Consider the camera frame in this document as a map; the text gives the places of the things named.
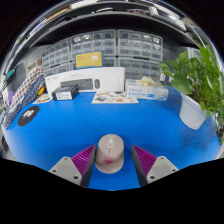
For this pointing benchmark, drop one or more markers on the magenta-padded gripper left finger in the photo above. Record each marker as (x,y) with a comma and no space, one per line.
(66,168)

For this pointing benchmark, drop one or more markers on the yellow plastic tool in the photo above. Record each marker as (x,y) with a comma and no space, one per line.
(41,90)

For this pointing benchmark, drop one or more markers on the beige woven basket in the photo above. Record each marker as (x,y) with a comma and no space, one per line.
(34,66)

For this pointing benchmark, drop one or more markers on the pink computer mouse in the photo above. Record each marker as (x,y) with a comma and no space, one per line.
(109,155)

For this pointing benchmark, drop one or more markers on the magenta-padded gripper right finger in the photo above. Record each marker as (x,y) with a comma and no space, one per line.
(160,168)

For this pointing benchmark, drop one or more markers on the colourful sticker sheet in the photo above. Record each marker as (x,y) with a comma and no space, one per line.
(113,97)
(42,99)

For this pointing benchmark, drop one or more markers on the red blue checkered cloth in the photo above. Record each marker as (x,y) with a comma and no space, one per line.
(28,85)

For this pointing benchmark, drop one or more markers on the yellow card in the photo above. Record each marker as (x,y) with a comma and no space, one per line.
(89,60)

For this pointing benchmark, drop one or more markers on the black shelf unit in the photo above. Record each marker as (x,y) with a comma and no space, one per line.
(100,20)

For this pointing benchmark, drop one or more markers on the black round mouse pad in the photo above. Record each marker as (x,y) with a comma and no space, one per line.
(28,116)

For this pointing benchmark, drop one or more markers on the small black box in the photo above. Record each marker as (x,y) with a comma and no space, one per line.
(65,93)

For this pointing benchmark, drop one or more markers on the long white keyboard box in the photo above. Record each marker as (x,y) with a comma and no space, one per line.
(66,76)

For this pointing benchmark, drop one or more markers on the green plant in white pot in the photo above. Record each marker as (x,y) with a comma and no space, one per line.
(196,76)

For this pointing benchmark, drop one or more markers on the white blue tissue box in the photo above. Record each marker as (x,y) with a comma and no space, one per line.
(146,93)

